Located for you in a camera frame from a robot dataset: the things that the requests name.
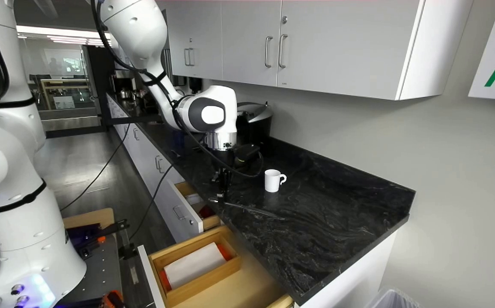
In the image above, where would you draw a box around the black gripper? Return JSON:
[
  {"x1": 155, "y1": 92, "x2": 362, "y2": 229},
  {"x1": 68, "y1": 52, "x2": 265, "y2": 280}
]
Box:
[{"x1": 210, "y1": 143, "x2": 261, "y2": 184}]

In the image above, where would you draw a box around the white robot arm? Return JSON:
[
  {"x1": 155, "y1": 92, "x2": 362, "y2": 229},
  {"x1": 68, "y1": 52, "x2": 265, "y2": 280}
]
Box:
[{"x1": 0, "y1": 0, "x2": 236, "y2": 308}]

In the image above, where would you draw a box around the open upper wooden drawer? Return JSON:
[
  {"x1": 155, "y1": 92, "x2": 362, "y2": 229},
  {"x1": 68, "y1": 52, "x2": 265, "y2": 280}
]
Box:
[{"x1": 170, "y1": 181, "x2": 220, "y2": 235}]

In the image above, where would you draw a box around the open wooden drawer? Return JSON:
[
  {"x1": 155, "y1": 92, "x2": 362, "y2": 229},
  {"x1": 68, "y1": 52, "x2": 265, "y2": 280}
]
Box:
[
  {"x1": 136, "y1": 225, "x2": 294, "y2": 308},
  {"x1": 170, "y1": 181, "x2": 220, "y2": 235}
]

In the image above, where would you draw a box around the white paper in box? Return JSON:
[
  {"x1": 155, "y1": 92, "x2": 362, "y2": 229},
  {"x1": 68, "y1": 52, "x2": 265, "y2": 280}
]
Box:
[{"x1": 164, "y1": 242, "x2": 224, "y2": 287}]

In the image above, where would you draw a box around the open lower wooden drawer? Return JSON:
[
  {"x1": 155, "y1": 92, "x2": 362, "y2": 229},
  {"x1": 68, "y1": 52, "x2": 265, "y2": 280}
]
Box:
[{"x1": 136, "y1": 225, "x2": 294, "y2": 308}]

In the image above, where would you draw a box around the wooden box in drawer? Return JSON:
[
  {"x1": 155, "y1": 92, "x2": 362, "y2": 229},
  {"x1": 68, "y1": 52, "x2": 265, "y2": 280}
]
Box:
[{"x1": 147, "y1": 225, "x2": 241, "y2": 308}]

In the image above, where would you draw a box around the white ceramic mug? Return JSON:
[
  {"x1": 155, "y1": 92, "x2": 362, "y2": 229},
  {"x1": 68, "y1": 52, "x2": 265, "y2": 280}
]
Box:
[{"x1": 263, "y1": 169, "x2": 287, "y2": 193}]

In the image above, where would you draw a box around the black coffee maker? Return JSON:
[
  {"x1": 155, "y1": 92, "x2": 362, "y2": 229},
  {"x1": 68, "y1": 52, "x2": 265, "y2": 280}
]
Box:
[{"x1": 236, "y1": 102, "x2": 272, "y2": 145}]

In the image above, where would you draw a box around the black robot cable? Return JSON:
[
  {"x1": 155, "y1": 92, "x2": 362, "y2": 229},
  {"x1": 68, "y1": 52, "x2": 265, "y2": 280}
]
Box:
[{"x1": 88, "y1": 0, "x2": 266, "y2": 181}]

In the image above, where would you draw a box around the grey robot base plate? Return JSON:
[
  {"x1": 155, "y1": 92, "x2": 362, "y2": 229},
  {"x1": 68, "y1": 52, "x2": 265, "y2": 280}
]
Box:
[{"x1": 54, "y1": 235, "x2": 121, "y2": 308}]

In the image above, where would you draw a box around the white wall cabinet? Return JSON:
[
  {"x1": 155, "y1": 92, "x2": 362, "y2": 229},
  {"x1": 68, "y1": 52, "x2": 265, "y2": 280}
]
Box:
[{"x1": 164, "y1": 0, "x2": 472, "y2": 100}]

